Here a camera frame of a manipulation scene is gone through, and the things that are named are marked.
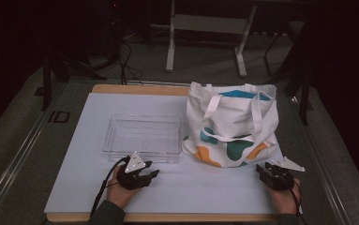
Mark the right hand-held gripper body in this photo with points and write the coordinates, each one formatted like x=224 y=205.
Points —
x=278 y=179

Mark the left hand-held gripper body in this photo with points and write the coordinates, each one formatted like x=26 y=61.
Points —
x=133 y=175

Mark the clear plastic container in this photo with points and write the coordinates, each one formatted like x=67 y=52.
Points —
x=142 y=137

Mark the white patterned tote bag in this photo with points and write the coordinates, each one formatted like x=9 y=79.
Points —
x=233 y=125

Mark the person's right hand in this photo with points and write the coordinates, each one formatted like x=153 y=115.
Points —
x=285 y=200

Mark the person's left hand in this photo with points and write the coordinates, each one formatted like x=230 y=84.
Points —
x=119 y=193

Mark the white table mat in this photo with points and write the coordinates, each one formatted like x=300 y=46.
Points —
x=174 y=193

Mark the black stand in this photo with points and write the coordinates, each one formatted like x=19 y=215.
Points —
x=46 y=81
x=305 y=93

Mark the metal floor rail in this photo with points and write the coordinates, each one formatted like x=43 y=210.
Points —
x=324 y=175
x=14 y=162

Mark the white metal stand frame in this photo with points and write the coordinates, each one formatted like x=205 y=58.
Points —
x=208 y=24

